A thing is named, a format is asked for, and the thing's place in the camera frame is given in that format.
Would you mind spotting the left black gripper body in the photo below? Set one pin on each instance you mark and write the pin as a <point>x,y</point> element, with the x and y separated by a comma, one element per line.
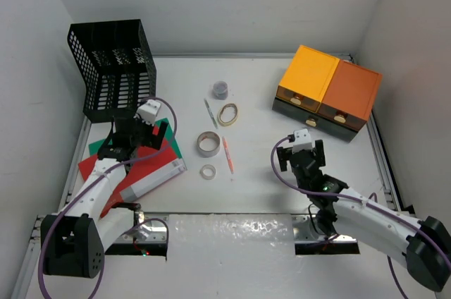
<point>143,136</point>

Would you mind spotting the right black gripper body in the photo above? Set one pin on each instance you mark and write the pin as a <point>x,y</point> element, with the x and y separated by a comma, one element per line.
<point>311,154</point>

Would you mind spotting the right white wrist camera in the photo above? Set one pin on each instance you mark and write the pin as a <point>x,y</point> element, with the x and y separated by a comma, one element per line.
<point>300,140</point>

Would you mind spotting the dark bottom drawer unit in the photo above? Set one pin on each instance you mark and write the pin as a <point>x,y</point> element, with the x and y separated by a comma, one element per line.
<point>292,110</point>

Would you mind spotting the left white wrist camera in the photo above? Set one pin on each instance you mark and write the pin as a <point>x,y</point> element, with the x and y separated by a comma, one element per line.
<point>148,111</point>

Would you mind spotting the yellow drawer box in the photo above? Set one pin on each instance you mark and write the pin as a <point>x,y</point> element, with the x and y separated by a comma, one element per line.
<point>307,78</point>

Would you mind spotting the small clear jar dark contents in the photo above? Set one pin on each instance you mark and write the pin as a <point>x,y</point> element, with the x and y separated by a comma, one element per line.
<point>220,90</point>

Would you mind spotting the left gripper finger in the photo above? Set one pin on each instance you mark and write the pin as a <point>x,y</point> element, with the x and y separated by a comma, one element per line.
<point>155,130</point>
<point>157,139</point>

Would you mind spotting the green pen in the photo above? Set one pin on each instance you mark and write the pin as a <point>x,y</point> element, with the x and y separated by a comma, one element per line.
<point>211,115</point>

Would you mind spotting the small clear tape roll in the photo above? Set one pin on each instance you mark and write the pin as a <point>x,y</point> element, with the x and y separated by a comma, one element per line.
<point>208,172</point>

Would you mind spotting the green folder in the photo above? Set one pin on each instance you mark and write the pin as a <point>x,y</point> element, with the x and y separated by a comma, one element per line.
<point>94,146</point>

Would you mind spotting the black mesh file rack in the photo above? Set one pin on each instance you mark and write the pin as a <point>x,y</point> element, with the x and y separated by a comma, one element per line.
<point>116,65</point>

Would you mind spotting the wide grey tape roll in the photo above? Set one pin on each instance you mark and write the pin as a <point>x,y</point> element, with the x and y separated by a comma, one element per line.
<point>208,144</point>

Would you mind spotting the orange pen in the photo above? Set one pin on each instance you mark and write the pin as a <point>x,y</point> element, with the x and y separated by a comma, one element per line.
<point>227,154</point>

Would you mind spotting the orange drawer box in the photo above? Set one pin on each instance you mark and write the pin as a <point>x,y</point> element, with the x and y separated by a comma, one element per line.
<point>350,96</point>

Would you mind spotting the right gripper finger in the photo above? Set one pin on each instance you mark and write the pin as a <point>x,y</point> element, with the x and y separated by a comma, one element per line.
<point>283,155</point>
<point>319,153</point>

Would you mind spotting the metal front rail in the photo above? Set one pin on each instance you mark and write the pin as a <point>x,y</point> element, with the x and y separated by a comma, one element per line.
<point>232,256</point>

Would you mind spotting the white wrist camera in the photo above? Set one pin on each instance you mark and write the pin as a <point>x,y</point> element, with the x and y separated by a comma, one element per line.
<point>300,140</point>
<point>148,111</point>

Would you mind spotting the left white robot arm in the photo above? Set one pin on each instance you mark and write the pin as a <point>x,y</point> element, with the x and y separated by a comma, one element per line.
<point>74,241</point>

